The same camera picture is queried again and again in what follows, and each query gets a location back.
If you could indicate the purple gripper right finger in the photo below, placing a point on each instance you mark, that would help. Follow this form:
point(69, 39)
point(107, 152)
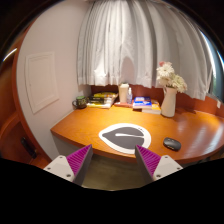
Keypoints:
point(154, 167)

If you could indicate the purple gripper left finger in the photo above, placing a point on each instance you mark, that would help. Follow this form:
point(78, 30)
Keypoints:
point(72, 167)

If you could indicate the black computer mouse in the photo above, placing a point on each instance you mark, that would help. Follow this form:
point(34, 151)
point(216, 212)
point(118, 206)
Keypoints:
point(172, 144)

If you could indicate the round grey white mouse pad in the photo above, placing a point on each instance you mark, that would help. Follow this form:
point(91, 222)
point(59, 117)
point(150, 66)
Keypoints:
point(123, 137)

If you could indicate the white ceramic vase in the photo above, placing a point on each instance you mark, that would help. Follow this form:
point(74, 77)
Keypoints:
point(169, 102)

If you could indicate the blue book stack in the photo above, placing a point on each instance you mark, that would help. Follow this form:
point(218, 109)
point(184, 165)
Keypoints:
point(146, 105)

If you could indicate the dark green mug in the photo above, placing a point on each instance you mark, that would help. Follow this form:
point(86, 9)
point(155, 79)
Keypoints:
point(80, 102)

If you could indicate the red flat book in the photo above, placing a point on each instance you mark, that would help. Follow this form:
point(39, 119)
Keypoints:
point(125, 105)

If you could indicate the wooden door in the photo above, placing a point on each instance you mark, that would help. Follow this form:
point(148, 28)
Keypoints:
point(13, 125)

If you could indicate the left stack of books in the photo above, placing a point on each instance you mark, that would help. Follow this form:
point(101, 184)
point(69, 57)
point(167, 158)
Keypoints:
point(102, 100)

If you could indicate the small clear bottle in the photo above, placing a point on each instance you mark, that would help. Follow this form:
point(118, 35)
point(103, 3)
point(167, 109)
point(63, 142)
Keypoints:
point(129, 95)

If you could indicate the white canister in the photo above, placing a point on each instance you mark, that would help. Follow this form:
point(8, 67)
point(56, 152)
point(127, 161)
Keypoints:
point(123, 89)

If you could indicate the white pink flower bouquet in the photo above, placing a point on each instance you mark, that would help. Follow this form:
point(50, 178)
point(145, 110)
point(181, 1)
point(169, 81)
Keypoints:
point(167, 77)

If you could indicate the white sheer curtain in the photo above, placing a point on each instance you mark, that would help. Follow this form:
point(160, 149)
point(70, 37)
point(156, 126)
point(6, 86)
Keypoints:
point(125, 40)

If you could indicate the black door handle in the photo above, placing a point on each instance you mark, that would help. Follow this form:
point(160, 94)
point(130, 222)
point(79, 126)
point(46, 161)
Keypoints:
point(28, 148)

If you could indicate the white wall panel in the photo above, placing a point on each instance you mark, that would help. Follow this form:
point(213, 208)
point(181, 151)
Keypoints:
point(40, 80)

